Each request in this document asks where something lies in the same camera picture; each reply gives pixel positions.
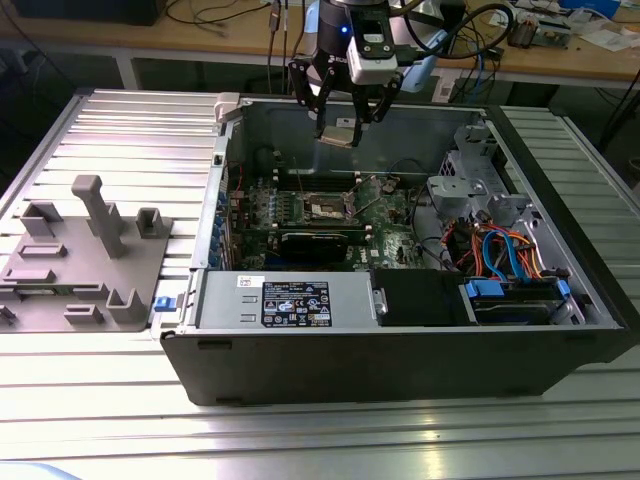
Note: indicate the grey power supply unit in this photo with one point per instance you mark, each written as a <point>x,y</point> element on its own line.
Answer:
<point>225,300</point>

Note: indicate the black drive bay cover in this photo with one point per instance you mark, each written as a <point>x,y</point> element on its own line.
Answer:
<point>420,297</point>

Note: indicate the silver CPU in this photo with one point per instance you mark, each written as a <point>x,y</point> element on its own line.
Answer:
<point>337,136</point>

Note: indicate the wooden desk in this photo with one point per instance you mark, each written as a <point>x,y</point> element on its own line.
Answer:
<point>150,35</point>

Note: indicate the green motherboard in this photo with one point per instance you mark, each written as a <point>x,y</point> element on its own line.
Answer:
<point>395,245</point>

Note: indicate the small electronics box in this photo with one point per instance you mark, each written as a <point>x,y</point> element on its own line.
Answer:
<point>552,35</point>

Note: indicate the grey parts rack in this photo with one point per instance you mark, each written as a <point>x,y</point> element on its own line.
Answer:
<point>75,270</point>

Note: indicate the grey metal drive cage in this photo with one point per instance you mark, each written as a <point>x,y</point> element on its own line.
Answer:
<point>452,189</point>

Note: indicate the black RAM slot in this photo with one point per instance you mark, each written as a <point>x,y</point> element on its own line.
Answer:
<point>330,175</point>
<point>330,179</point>
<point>320,225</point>
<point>330,184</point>
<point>320,229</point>
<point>330,188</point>

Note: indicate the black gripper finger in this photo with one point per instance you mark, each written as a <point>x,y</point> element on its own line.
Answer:
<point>302,85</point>
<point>380,107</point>

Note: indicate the white plastic case latch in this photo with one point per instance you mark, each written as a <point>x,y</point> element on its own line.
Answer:
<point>226,106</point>

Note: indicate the black power adapter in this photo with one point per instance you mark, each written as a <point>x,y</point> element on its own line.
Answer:
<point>493,52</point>

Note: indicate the hard disk in blue carrier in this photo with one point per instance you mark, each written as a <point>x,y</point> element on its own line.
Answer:
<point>482,290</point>

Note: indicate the blue plastic clip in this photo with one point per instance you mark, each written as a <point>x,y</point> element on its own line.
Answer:
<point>162,304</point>

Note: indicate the blue box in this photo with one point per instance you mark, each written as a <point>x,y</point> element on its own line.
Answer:
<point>590,6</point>

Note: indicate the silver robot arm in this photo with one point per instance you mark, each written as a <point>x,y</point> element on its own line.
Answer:
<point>420,75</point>

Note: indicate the black upright box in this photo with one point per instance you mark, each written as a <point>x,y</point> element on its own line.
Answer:
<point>456,35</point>

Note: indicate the black PC case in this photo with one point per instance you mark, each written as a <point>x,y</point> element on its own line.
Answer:
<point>350,370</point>

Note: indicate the round coin battery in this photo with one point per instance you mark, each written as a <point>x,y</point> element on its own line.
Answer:
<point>390,186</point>

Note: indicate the black graphics card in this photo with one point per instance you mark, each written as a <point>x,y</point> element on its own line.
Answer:
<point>312,247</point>

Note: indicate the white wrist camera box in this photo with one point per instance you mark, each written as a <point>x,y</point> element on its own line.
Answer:
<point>372,67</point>

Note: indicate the CPU socket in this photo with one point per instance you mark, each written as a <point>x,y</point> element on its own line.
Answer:
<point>322,207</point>

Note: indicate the white label sheet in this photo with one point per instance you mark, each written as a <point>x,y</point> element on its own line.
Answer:
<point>444,89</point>

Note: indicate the black monitor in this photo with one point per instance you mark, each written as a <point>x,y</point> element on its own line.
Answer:
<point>85,11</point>

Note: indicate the white papers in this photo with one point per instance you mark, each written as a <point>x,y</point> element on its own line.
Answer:
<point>607,40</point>

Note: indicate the copper coil device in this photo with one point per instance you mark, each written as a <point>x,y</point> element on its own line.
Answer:
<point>522,32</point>

